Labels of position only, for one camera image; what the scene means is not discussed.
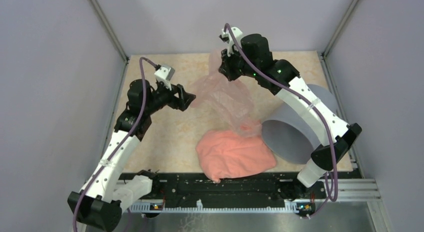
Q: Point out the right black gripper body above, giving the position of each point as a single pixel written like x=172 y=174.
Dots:
x=236 y=66

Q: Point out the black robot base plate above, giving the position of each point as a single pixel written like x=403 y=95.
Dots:
x=293 y=191

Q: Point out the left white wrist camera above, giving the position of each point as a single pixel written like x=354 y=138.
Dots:
x=163 y=75

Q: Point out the translucent pink trash bag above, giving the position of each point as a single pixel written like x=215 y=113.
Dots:
x=231 y=100

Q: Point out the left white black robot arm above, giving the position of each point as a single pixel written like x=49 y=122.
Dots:
x=101 y=202

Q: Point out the grey plastic trash bin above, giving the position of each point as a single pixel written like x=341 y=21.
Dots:
x=288 y=136

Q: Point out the white toothed cable strip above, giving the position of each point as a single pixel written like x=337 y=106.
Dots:
x=148 y=207

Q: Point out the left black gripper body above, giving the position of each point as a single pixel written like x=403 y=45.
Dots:
x=162 y=96

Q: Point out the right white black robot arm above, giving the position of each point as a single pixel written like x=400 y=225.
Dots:
x=249 y=55

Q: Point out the pink cloth towel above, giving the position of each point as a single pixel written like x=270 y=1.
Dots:
x=226 y=154

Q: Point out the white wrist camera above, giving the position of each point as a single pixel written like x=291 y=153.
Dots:
x=229 y=36
x=163 y=75

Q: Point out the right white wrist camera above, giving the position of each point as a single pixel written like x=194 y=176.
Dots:
x=229 y=36

